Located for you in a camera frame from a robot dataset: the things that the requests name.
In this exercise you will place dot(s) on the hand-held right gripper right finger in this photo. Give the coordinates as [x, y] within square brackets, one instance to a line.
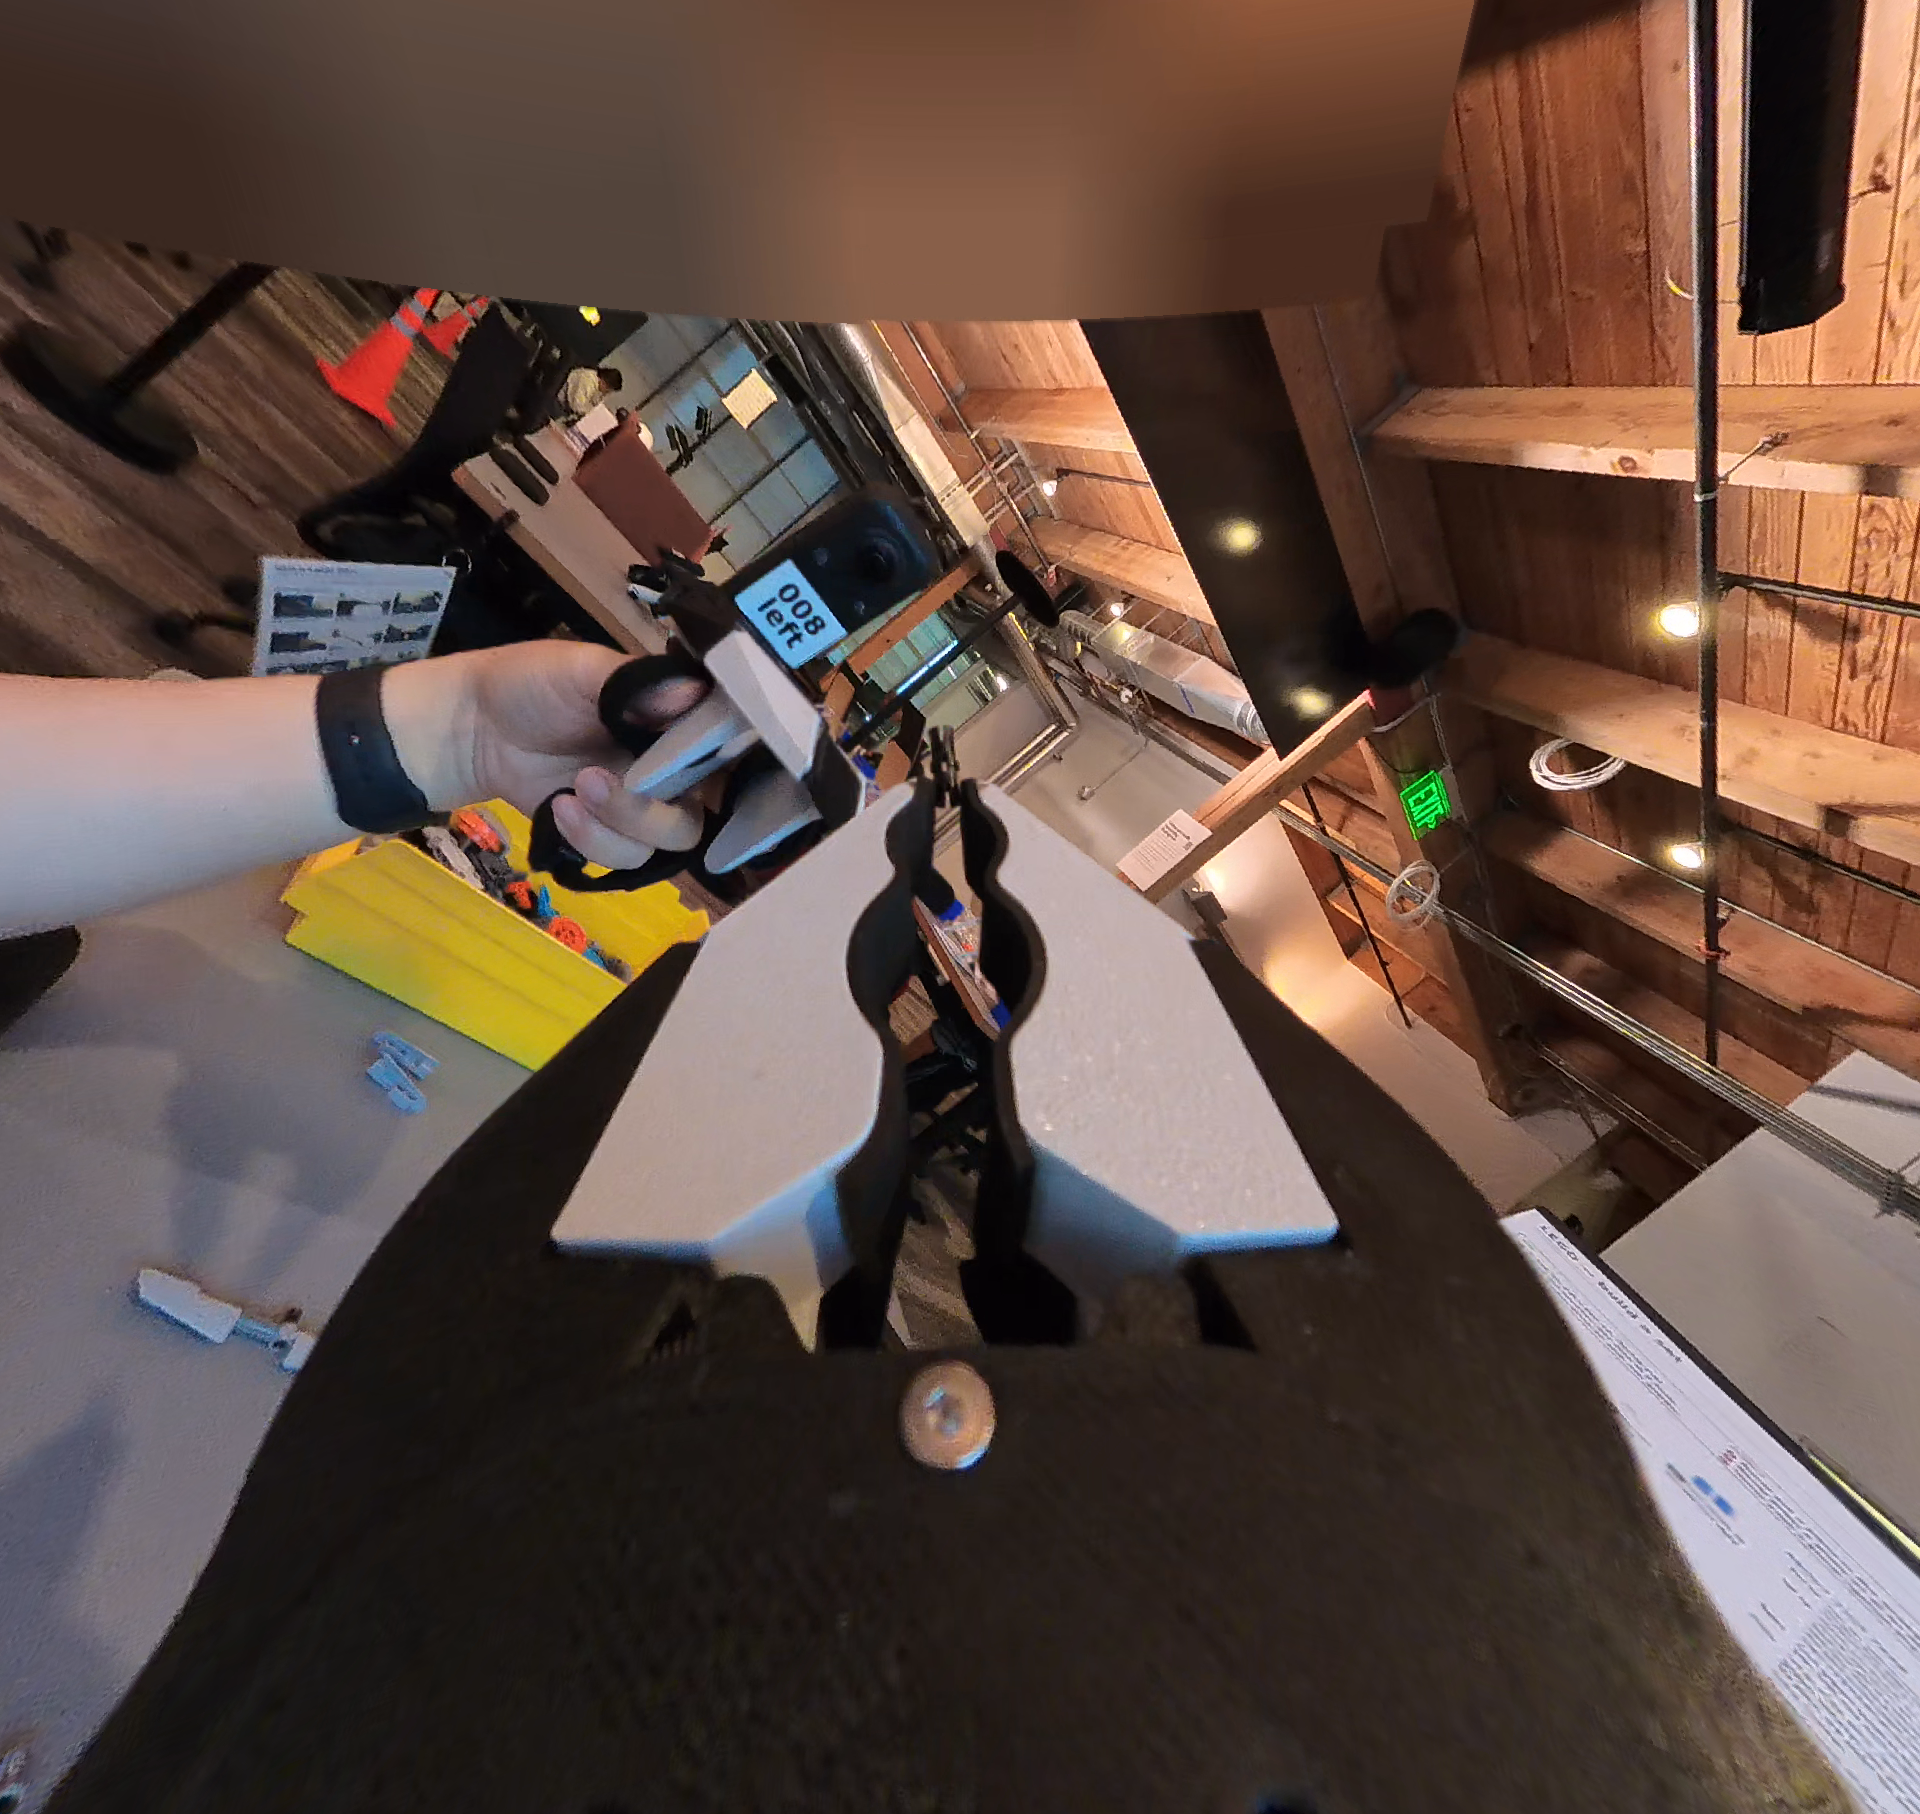
[1172, 1094]

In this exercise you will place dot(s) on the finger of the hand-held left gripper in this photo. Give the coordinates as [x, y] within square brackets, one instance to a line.
[765, 700]
[782, 819]

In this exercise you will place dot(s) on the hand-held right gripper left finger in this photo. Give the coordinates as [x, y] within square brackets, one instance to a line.
[718, 1094]

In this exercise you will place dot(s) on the person's left forearm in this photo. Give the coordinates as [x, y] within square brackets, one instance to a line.
[150, 796]

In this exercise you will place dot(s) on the grey desk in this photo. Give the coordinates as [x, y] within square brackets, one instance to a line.
[150, 1094]

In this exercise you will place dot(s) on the person's left hand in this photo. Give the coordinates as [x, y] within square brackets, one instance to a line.
[510, 734]

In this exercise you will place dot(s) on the white paper sign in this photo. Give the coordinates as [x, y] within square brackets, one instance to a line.
[1162, 854]

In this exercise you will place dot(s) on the pile of toy parts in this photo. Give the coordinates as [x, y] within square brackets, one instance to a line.
[514, 892]

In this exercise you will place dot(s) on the yellow bin of toy parts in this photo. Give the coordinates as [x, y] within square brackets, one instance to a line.
[436, 945]

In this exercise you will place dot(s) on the green lit emergency sign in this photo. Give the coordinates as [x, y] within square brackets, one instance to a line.
[1426, 799]

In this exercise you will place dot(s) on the black wristband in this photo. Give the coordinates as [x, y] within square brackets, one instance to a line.
[363, 751]

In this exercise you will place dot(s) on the building instruction booklet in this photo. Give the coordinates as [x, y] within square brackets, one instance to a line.
[351, 615]

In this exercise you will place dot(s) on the orange traffic cone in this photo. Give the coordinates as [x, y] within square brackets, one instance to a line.
[450, 325]
[371, 365]

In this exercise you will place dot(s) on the grey toy wing assembly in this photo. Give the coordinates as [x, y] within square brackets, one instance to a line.
[187, 1306]

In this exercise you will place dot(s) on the white instruction sheet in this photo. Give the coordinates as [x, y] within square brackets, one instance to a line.
[1772, 1578]

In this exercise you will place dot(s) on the black hanging panel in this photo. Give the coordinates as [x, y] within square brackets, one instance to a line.
[1803, 118]

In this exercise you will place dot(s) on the pale air duct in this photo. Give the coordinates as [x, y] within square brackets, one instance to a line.
[1172, 676]

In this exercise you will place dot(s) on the wooden post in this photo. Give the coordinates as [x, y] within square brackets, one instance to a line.
[1293, 766]

